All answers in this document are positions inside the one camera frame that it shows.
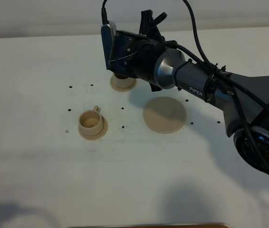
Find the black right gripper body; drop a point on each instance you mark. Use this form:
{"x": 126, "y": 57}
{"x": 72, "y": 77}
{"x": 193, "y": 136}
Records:
{"x": 135, "y": 55}

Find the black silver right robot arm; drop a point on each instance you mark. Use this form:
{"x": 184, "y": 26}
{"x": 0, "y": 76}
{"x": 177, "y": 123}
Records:
{"x": 164, "y": 64}

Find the large beige teapot saucer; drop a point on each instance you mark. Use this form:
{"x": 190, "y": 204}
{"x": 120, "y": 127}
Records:
{"x": 164, "y": 114}

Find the far beige teacup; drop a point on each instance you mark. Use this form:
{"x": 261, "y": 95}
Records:
{"x": 123, "y": 81}

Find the beige teacup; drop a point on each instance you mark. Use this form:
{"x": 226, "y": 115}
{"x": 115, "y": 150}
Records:
{"x": 91, "y": 122}
{"x": 123, "y": 81}

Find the far beige cup saucer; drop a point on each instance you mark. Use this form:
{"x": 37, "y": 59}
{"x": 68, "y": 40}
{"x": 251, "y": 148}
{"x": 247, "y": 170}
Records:
{"x": 120, "y": 89}

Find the beige cup saucer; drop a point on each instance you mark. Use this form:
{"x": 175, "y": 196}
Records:
{"x": 95, "y": 137}
{"x": 120, "y": 89}

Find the near beige teacup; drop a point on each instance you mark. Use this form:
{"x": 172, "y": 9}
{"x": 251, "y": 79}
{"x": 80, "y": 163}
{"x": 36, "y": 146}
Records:
{"x": 91, "y": 122}

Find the near beige cup saucer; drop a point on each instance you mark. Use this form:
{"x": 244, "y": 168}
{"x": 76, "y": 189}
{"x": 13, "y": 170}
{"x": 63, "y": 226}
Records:
{"x": 95, "y": 137}

